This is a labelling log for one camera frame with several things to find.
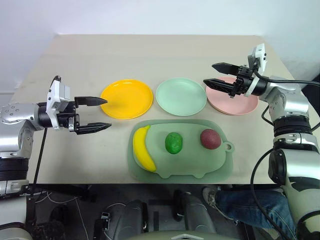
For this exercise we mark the mint green plate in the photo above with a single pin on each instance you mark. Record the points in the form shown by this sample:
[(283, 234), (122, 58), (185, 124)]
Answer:
[(181, 96)]

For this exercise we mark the dark red round fruit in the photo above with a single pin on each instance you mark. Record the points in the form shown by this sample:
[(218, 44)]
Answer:
[(210, 139)]

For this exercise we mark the white sneaker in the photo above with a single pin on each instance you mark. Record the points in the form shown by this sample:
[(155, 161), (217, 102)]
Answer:
[(209, 196)]

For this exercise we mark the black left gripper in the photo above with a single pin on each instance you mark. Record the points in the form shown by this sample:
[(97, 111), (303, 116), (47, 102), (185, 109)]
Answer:
[(68, 115)]

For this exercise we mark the yellow plate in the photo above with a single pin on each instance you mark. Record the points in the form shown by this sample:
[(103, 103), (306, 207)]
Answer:
[(126, 99)]

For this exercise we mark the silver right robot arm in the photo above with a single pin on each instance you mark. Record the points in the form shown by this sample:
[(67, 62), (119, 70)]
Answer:
[(290, 120)]

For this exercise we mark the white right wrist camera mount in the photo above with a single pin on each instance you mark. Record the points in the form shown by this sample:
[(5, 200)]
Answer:
[(257, 62)]

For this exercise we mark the pink plate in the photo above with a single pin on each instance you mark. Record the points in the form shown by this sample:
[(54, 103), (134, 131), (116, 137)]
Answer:
[(232, 105)]

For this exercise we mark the green pig-shaped tray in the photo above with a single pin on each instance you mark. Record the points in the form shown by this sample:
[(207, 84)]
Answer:
[(180, 160)]

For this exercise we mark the grey robot legs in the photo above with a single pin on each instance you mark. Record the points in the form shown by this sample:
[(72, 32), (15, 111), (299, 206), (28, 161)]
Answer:
[(170, 220)]

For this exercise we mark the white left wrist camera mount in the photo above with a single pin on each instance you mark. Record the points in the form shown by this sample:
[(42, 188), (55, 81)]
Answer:
[(56, 95)]

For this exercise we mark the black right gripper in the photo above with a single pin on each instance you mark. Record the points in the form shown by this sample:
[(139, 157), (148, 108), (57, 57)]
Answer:
[(242, 80)]

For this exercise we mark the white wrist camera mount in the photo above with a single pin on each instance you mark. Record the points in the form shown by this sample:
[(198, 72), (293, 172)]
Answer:
[(56, 95), (257, 62)]

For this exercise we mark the yellow banana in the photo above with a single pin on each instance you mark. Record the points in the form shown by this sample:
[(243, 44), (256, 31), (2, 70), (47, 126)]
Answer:
[(142, 150)]

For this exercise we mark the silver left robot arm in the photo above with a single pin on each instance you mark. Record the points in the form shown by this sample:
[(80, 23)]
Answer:
[(15, 117)]

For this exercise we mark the person's leg in jeans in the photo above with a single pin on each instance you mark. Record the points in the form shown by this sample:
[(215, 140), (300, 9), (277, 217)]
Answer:
[(255, 207)]

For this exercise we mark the green avocado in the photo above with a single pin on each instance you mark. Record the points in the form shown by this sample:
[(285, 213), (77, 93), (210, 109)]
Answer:
[(174, 143)]

